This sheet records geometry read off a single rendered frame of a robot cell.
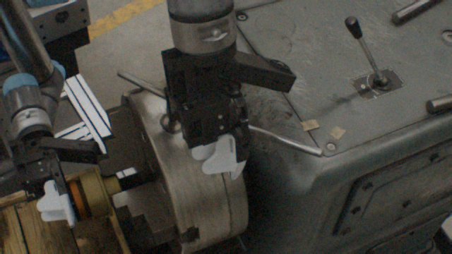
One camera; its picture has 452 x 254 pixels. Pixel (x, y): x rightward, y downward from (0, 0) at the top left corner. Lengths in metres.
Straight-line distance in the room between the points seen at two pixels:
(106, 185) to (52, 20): 0.48
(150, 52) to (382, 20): 1.79
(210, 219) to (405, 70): 0.43
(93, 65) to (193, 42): 2.11
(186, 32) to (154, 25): 2.26
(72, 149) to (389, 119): 0.57
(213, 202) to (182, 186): 0.06
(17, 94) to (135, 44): 1.69
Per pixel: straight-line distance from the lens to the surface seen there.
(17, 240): 1.26
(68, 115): 2.29
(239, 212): 0.97
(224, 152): 0.74
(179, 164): 0.90
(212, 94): 0.69
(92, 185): 1.01
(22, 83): 1.19
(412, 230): 1.42
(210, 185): 0.92
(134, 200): 1.00
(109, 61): 2.75
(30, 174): 1.06
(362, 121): 0.94
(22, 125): 1.12
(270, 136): 0.81
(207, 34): 0.63
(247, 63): 0.69
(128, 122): 1.00
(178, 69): 0.66
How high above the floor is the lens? 1.97
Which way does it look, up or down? 53 degrees down
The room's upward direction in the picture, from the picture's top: 4 degrees clockwise
